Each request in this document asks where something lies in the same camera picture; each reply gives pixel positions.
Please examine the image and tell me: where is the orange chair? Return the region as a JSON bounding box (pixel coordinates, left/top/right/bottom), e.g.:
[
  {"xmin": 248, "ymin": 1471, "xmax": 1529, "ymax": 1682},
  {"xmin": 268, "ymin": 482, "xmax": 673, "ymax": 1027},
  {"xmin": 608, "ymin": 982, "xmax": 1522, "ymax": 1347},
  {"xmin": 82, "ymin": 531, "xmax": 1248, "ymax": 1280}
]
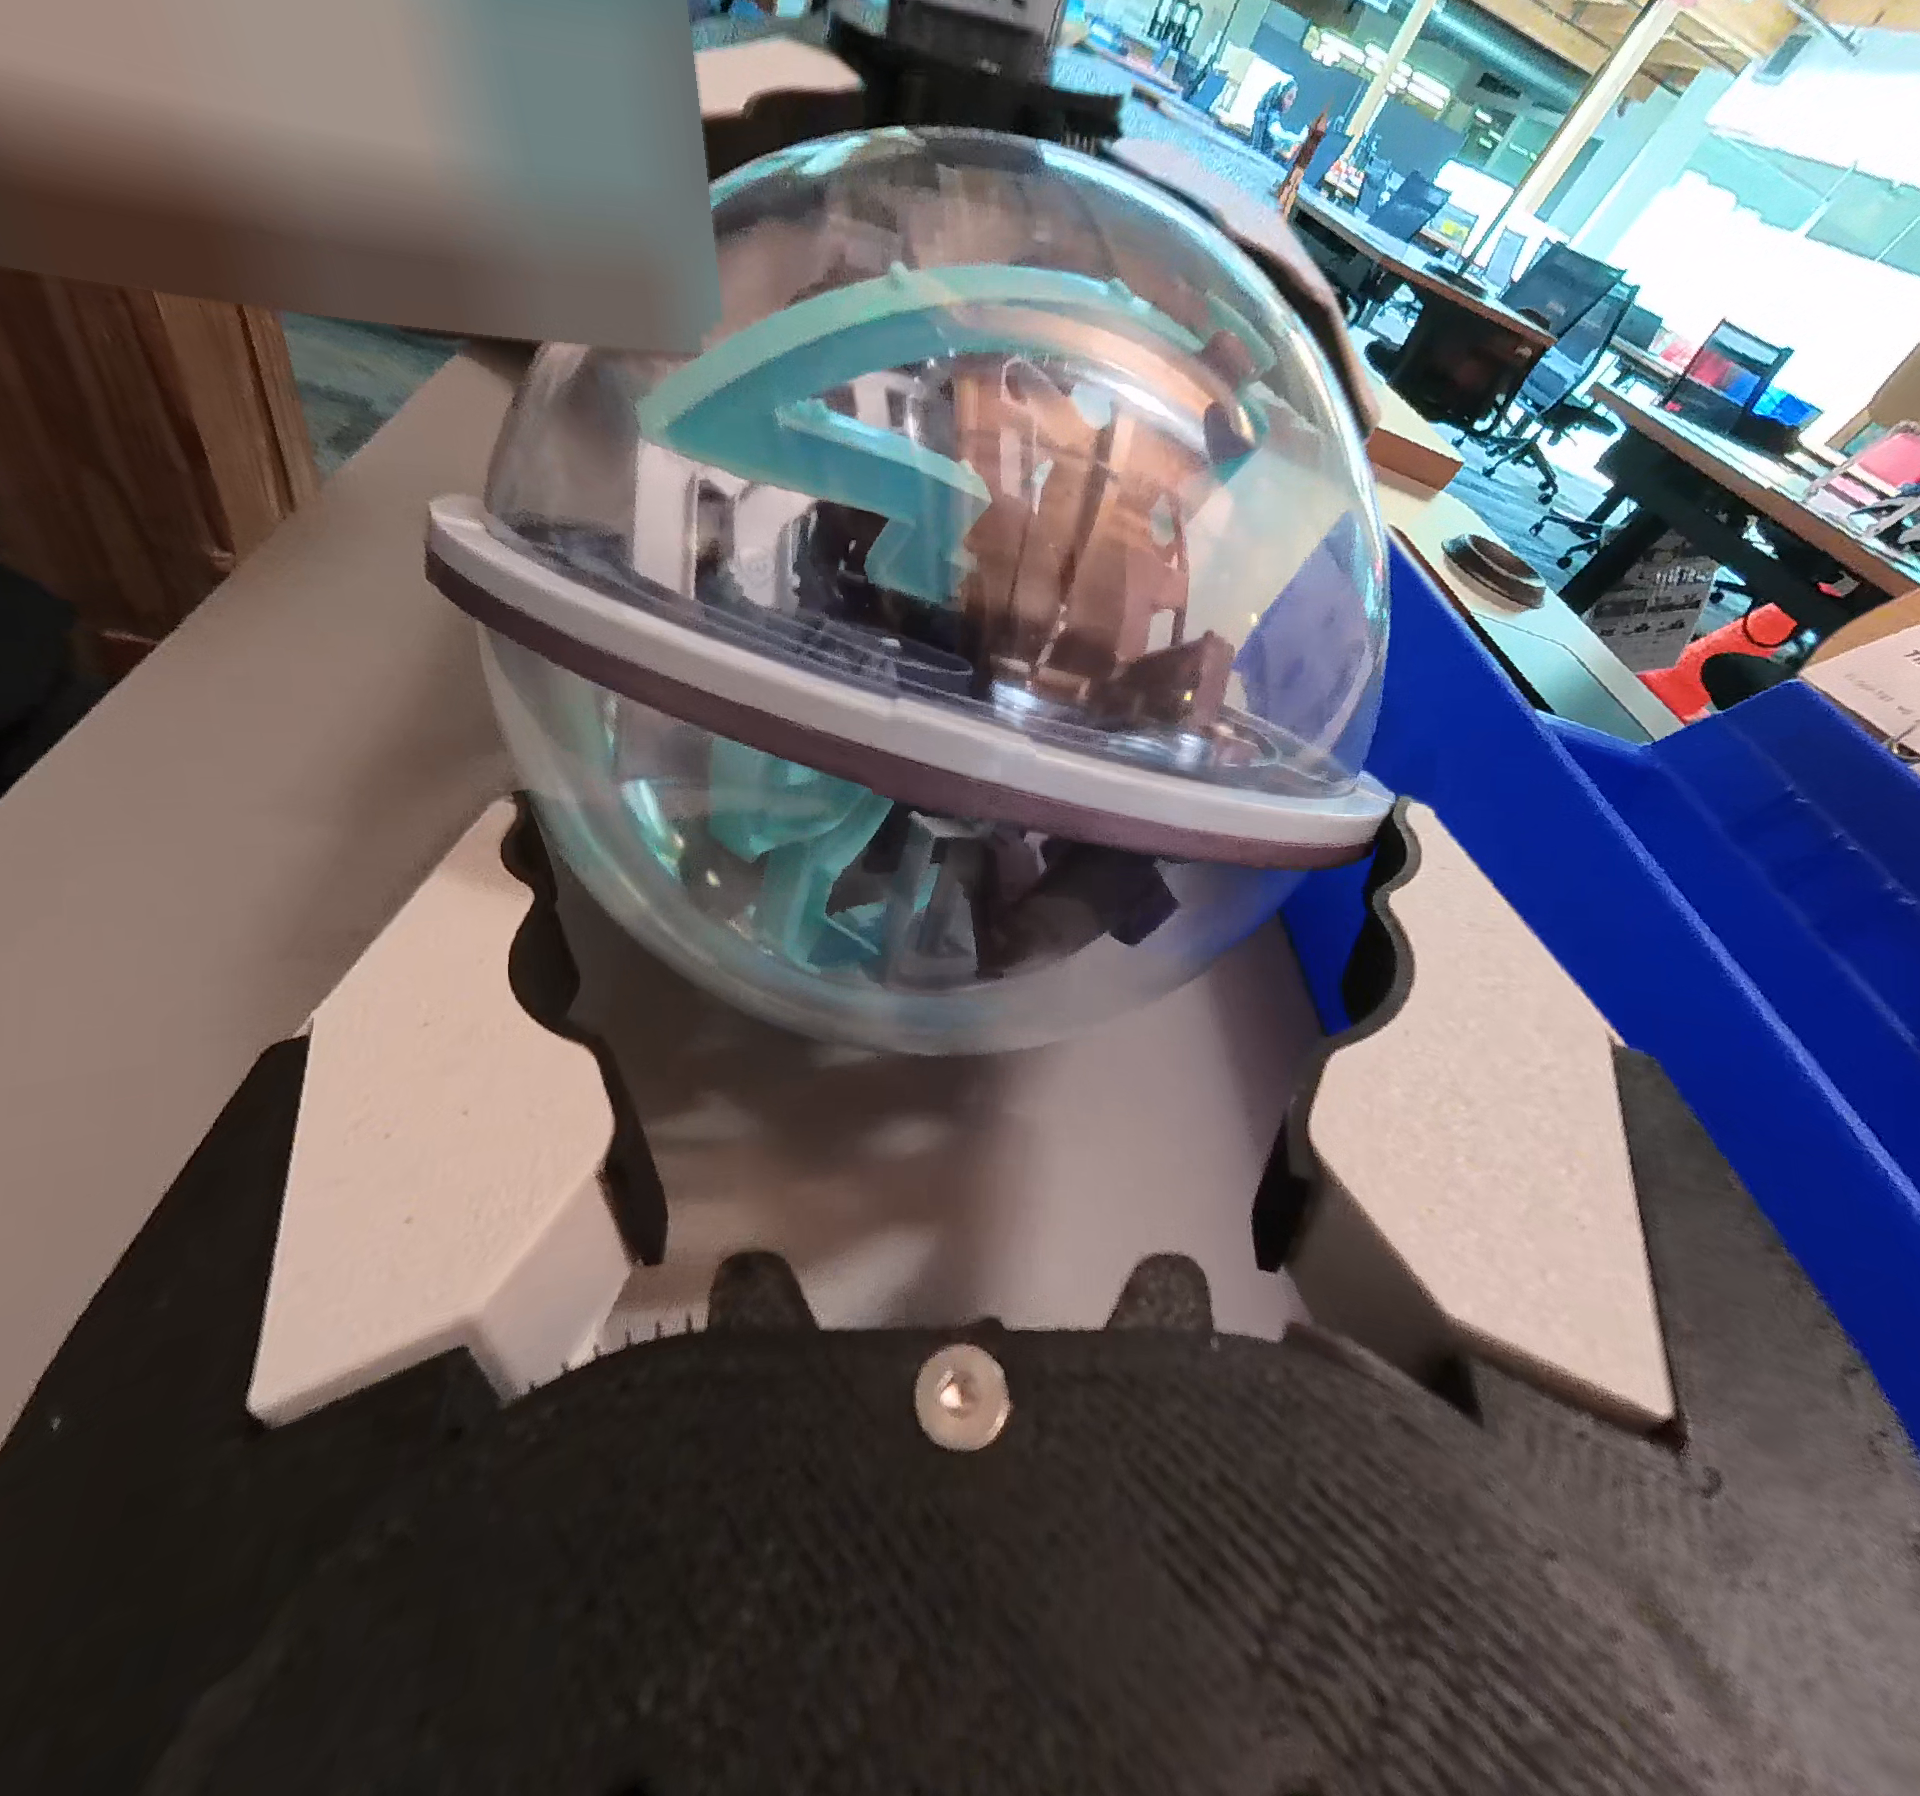
[{"xmin": 1636, "ymin": 607, "xmax": 1807, "ymax": 723}]

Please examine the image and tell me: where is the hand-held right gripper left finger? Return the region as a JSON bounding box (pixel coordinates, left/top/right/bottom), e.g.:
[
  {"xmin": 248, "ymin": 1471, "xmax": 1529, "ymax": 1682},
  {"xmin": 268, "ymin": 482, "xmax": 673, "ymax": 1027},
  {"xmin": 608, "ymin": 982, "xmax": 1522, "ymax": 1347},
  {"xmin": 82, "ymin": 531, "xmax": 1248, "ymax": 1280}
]
[{"xmin": 239, "ymin": 790, "xmax": 673, "ymax": 1426}]

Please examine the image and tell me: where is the wooden cabinet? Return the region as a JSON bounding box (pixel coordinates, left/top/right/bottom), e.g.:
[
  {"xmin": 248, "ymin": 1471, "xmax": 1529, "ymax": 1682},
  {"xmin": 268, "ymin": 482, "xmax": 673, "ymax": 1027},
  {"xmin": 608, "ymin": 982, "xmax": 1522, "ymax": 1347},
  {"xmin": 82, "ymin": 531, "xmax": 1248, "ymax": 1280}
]
[{"xmin": 0, "ymin": 264, "xmax": 320, "ymax": 675}]

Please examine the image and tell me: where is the instruction sheet on board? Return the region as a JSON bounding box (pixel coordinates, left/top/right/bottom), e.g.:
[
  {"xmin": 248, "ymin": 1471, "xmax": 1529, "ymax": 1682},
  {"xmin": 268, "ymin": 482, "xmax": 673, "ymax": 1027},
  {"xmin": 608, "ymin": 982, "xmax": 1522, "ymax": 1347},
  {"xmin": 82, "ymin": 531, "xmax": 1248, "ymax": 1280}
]
[{"xmin": 1802, "ymin": 594, "xmax": 1920, "ymax": 768}]

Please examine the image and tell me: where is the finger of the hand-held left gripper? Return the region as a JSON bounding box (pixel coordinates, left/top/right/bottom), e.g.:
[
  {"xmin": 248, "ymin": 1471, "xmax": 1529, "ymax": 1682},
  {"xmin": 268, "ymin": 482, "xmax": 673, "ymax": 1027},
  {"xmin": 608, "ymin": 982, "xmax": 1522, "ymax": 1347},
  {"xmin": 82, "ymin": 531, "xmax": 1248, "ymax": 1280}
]
[
  {"xmin": 1099, "ymin": 140, "xmax": 1385, "ymax": 435},
  {"xmin": 697, "ymin": 28, "xmax": 874, "ymax": 180}
]

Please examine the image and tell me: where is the black mesh office chair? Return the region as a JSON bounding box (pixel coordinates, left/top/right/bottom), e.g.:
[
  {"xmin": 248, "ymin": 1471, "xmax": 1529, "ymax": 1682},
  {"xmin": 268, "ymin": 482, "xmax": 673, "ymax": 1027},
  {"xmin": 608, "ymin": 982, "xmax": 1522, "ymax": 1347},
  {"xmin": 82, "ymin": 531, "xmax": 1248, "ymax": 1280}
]
[
  {"xmin": 1657, "ymin": 320, "xmax": 1802, "ymax": 435},
  {"xmin": 1480, "ymin": 244, "xmax": 1644, "ymax": 500}
]

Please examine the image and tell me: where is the black desk grommet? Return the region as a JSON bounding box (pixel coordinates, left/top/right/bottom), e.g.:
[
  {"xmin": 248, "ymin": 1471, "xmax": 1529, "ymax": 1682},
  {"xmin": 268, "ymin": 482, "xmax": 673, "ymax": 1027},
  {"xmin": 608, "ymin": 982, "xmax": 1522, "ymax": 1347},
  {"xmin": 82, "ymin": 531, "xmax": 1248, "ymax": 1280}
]
[{"xmin": 1437, "ymin": 536, "xmax": 1548, "ymax": 608}]

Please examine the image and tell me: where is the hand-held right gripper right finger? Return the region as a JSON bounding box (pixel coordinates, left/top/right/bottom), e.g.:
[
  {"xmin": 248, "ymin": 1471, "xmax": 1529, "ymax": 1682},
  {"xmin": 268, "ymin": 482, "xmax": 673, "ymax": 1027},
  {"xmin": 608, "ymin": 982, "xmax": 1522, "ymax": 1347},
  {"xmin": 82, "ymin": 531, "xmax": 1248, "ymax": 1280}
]
[{"xmin": 1248, "ymin": 796, "xmax": 1685, "ymax": 1432}]

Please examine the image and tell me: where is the red acrylic frame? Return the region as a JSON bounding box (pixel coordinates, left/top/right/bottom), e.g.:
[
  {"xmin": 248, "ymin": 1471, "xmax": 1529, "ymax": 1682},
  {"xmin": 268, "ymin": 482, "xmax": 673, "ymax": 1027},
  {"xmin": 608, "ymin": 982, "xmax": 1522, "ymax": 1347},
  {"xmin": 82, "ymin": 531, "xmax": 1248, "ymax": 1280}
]
[{"xmin": 1807, "ymin": 428, "xmax": 1920, "ymax": 531}]

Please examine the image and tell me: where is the clear plastic maze ball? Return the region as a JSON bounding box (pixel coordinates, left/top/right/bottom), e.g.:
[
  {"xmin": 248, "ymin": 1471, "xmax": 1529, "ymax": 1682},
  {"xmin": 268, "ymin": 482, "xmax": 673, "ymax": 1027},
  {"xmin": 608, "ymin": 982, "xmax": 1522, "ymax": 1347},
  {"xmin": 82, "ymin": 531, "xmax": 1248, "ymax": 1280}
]
[{"xmin": 425, "ymin": 121, "xmax": 1399, "ymax": 1055}]

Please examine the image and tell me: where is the long wooden desk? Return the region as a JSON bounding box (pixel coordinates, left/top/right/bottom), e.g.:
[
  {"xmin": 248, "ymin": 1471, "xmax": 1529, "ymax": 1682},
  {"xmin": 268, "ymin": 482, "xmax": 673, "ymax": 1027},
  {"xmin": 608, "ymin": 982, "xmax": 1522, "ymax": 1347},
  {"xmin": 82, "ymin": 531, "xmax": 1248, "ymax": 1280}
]
[{"xmin": 1561, "ymin": 380, "xmax": 1920, "ymax": 608}]

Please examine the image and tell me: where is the blue plastic bin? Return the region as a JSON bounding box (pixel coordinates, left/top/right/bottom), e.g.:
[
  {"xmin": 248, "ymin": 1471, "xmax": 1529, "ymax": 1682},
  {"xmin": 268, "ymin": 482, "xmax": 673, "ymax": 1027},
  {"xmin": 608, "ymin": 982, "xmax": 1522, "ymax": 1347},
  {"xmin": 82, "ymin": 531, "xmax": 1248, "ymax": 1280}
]
[{"xmin": 1283, "ymin": 528, "xmax": 1920, "ymax": 1448}]

